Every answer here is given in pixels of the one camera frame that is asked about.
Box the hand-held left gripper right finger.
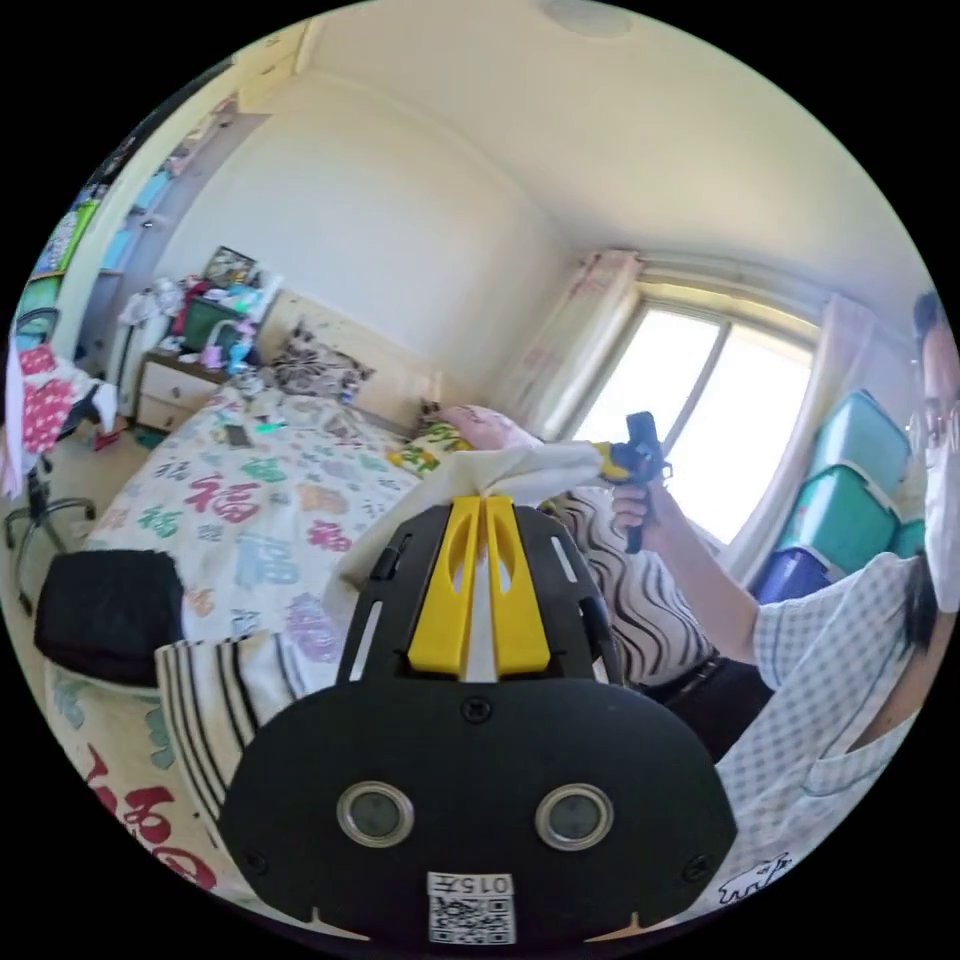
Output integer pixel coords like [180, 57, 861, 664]
[484, 497, 553, 676]

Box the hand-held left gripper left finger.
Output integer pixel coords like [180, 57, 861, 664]
[407, 498, 482, 673]

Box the white t-shirt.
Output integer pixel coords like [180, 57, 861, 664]
[322, 438, 606, 684]

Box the person's right forearm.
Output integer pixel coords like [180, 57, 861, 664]
[646, 491, 768, 669]

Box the person's right hand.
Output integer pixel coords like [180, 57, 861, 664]
[610, 479, 681, 554]

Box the window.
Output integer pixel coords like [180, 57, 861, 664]
[558, 296, 823, 545]

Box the pink pillow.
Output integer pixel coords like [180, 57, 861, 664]
[438, 403, 545, 453]

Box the pale pink curtain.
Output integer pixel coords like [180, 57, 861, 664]
[716, 293, 880, 590]
[503, 249, 643, 445]

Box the yellow green pillow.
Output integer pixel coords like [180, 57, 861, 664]
[386, 421, 475, 475]

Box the blue storage box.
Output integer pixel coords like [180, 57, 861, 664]
[753, 545, 835, 605]

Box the teal storage box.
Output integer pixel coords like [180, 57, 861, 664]
[776, 463, 905, 579]
[813, 388, 915, 493]

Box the bed with printed quilt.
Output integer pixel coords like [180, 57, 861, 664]
[41, 288, 571, 913]

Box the black and white striped garment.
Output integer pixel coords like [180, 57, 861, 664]
[153, 629, 339, 830]

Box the person's body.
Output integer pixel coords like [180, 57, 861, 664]
[708, 290, 960, 928]

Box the dark patterned pillow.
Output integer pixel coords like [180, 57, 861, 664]
[271, 320, 376, 403]

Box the black folded garment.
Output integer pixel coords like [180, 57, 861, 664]
[32, 549, 187, 688]

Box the office chair with clothes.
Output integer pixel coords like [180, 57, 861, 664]
[0, 305, 120, 613]

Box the round ceiling lamp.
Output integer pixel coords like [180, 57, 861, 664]
[538, 0, 637, 40]

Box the tall wooden shelf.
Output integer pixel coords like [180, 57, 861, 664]
[14, 18, 320, 376]

